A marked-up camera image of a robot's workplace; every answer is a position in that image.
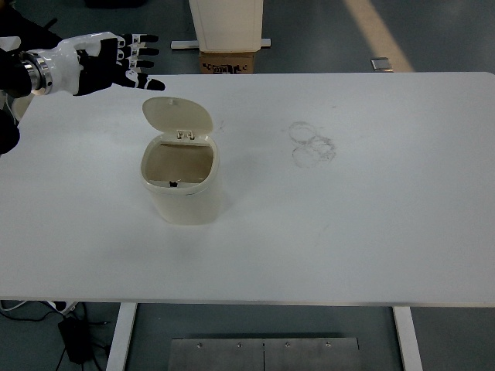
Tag small grey floor plate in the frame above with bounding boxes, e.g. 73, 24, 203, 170
370, 56, 394, 73

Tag grey metal plate with screws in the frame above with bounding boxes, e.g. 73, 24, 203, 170
169, 337, 361, 371

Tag grey table foot bar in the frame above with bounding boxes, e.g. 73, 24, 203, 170
170, 37, 272, 50

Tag white flat panel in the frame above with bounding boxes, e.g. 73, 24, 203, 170
0, 36, 22, 53

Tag black power adapter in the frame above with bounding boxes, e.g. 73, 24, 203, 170
56, 315, 94, 365

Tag white power strip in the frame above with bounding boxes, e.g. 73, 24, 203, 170
45, 300, 77, 314

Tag small cream lidded trash bin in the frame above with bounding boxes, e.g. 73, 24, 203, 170
139, 96, 224, 226

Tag black bulky object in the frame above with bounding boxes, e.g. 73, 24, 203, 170
0, 5, 66, 52

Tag large white trash can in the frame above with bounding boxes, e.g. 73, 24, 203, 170
188, 0, 265, 53

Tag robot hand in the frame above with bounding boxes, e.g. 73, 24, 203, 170
38, 31, 167, 97

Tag brown cardboard box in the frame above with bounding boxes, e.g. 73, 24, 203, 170
198, 49, 256, 75

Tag black cable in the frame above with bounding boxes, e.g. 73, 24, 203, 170
0, 301, 114, 371

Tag white table leg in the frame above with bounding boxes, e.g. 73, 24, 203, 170
391, 306, 425, 371
104, 302, 138, 371

